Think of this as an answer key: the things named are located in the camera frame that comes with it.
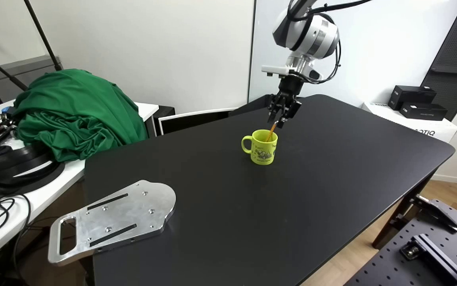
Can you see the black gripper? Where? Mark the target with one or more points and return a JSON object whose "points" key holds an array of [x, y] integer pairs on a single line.
{"points": [[285, 99]]}

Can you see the orange pen with white cap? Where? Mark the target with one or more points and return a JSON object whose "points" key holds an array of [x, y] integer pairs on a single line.
{"points": [[272, 127]]}

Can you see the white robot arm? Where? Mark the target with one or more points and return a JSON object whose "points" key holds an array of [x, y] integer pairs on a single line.
{"points": [[309, 34]]}

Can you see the yellow-green mug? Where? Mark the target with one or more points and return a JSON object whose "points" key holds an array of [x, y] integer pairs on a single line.
{"points": [[260, 146]]}

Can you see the black box on shelf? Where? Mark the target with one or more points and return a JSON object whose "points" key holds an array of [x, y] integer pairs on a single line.
{"points": [[415, 102]]}

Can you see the silver metal plate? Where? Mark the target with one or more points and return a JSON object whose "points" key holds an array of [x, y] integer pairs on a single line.
{"points": [[133, 211]]}

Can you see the green cloth pile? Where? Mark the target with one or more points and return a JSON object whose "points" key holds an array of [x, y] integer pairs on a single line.
{"points": [[76, 115]]}

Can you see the black perforated breadboard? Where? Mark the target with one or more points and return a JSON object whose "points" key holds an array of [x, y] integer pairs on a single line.
{"points": [[420, 253]]}

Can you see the black round headset pile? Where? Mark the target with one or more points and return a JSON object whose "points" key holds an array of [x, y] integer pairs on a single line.
{"points": [[27, 169]]}

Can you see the white side table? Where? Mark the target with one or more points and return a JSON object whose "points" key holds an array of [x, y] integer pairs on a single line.
{"points": [[33, 204]]}

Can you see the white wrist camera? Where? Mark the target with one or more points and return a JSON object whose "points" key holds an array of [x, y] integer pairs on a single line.
{"points": [[280, 72]]}

